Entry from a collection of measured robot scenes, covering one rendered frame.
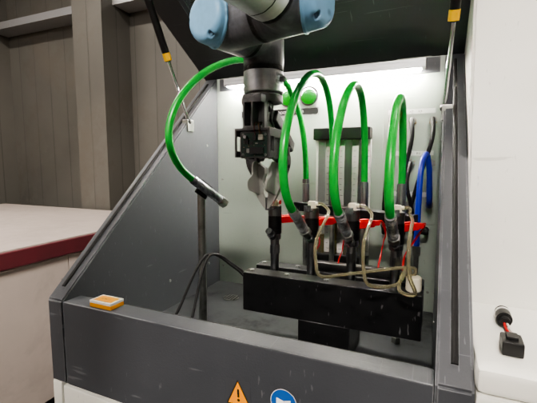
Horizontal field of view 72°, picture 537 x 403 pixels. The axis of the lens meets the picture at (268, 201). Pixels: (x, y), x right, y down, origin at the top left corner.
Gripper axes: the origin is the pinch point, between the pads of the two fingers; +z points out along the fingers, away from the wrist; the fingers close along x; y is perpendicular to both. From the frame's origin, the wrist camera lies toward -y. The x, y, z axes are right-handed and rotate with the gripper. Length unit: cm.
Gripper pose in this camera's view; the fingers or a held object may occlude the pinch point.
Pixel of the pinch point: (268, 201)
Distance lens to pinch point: 73.4
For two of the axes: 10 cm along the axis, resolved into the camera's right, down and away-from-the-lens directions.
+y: -4.1, 0.9, -9.1
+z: 0.0, 9.9, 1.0
